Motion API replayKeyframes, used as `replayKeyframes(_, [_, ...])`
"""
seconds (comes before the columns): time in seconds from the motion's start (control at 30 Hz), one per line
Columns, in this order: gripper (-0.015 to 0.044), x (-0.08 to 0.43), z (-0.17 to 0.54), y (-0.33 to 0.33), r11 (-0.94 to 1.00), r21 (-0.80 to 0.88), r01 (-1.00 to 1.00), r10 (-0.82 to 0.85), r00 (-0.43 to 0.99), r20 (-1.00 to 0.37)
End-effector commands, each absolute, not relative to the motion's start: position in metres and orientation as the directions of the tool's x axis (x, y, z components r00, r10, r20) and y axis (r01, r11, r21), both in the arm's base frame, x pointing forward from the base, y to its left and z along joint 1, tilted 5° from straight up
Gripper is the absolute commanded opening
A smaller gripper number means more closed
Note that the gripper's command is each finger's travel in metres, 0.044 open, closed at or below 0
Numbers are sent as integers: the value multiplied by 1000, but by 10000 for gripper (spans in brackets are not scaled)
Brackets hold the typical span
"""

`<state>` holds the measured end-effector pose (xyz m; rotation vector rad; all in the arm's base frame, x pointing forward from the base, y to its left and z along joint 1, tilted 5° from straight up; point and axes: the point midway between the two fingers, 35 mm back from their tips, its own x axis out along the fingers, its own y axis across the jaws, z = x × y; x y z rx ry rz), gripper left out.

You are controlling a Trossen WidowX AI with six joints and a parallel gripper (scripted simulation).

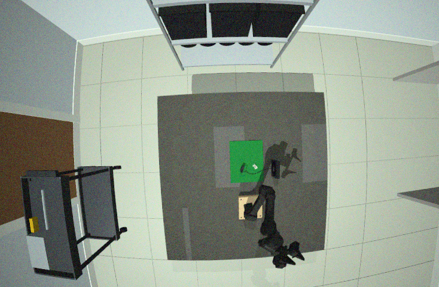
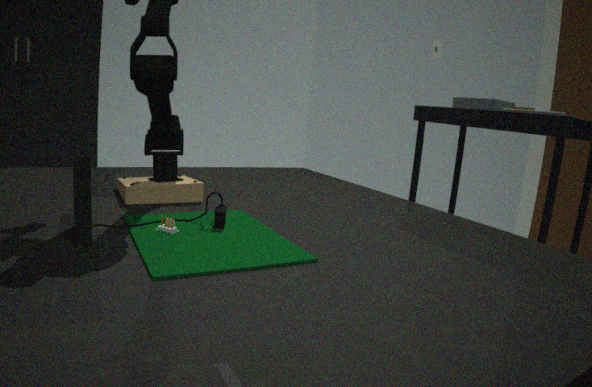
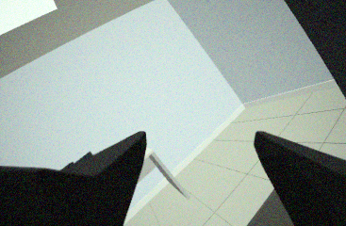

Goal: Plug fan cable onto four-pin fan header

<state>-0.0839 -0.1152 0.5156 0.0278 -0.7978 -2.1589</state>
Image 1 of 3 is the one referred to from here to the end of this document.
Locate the green circuit board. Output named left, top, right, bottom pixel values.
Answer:
left=230, top=140, right=264, bottom=183

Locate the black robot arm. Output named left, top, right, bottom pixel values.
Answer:
left=243, top=185, right=287, bottom=269

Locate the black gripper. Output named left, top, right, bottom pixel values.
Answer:
left=271, top=241, right=304, bottom=265

